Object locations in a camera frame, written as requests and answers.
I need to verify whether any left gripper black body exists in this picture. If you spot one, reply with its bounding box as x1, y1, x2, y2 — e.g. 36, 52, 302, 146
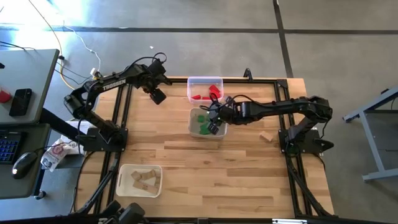
141, 70, 172, 93

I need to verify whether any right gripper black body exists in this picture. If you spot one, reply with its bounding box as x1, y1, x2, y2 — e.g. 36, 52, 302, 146
208, 104, 234, 126

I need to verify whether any small off-white plastic bin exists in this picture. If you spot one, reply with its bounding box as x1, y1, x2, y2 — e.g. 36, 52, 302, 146
187, 107, 228, 140

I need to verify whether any clear plastic bin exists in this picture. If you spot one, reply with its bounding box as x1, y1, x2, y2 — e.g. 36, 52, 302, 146
187, 76, 224, 105

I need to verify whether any small natural wooden block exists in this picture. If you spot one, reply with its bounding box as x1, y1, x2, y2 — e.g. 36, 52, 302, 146
259, 130, 274, 143

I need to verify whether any white paper sheet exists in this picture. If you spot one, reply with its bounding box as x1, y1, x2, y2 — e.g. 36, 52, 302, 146
60, 120, 91, 155

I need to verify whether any large white plastic bin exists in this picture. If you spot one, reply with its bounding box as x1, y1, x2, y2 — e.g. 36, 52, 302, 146
116, 164, 164, 198

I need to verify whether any black desk foot bar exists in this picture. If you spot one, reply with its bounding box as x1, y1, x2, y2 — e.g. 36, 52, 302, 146
39, 107, 86, 142

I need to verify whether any white printed snack bag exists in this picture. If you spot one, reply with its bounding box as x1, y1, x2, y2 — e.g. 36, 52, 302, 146
40, 138, 73, 173

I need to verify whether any black blocky device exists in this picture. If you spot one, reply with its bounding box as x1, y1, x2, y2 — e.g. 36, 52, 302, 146
99, 200, 146, 224

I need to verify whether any light grey desk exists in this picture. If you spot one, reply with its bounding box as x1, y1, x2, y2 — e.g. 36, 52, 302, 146
0, 49, 60, 125

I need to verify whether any dark grey desk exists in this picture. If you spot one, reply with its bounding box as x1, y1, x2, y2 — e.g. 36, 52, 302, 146
0, 123, 52, 200

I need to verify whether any black smartphone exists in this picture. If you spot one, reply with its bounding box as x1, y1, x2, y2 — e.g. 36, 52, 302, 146
8, 88, 33, 118

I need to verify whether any black computer mouse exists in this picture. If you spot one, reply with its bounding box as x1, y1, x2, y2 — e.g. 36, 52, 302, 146
11, 151, 38, 180

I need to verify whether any small red object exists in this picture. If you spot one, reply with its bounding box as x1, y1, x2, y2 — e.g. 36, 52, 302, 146
0, 88, 12, 104

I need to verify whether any black keyboard with blue light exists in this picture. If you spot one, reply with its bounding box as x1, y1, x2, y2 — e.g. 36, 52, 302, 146
0, 130, 22, 165

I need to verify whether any grey metal table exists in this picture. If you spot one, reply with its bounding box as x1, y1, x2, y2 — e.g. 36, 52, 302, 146
341, 86, 398, 183

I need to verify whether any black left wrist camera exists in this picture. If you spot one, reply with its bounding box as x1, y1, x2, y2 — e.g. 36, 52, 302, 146
148, 58, 167, 75

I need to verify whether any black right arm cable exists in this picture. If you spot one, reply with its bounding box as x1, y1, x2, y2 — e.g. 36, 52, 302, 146
200, 92, 249, 113

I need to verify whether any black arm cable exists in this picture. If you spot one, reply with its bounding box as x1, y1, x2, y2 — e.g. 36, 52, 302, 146
200, 92, 249, 113
124, 52, 168, 72

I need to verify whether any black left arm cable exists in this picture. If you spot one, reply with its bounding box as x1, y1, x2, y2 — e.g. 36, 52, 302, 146
124, 52, 168, 72

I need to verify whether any black aluminium table frame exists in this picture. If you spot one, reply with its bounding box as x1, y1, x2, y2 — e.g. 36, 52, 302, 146
70, 76, 335, 224

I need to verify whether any white floor cable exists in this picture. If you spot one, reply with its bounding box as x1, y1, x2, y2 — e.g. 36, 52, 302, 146
63, 25, 102, 74

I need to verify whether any yellow floor cable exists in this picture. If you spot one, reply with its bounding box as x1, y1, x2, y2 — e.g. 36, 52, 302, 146
27, 0, 103, 91

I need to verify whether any silver metal bracket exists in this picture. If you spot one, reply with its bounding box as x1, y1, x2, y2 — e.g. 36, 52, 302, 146
272, 218, 307, 224

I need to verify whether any black floor cable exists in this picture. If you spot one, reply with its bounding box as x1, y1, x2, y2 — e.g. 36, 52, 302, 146
0, 39, 35, 51

